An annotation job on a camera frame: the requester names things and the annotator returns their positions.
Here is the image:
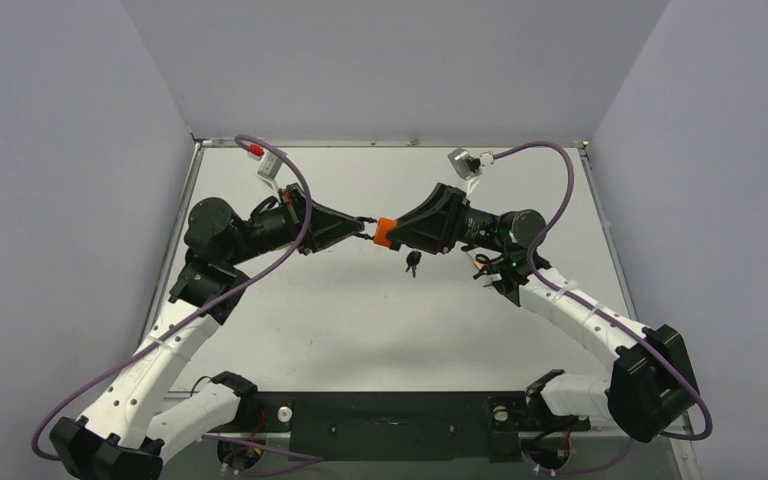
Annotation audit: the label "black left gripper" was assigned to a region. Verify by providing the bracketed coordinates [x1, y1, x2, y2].
[226, 183, 365, 267]

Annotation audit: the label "black keys of orange padlock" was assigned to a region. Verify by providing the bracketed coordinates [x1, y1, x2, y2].
[405, 250, 422, 278]

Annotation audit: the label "orange black padlock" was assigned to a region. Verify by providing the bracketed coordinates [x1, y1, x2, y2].
[354, 217, 400, 251]

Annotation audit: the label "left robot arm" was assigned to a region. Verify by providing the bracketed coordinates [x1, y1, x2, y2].
[50, 184, 368, 479]

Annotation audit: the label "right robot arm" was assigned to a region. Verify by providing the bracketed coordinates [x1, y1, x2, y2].
[373, 183, 698, 443]

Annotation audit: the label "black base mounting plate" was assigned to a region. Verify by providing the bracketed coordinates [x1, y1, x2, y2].
[215, 391, 591, 463]

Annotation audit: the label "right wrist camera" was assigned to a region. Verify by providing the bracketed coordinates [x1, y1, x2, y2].
[447, 148, 495, 197]

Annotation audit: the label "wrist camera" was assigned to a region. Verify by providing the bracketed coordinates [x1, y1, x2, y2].
[447, 148, 495, 197]
[249, 144, 283, 183]

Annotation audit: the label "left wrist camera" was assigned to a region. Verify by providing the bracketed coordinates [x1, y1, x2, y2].
[249, 144, 283, 183]

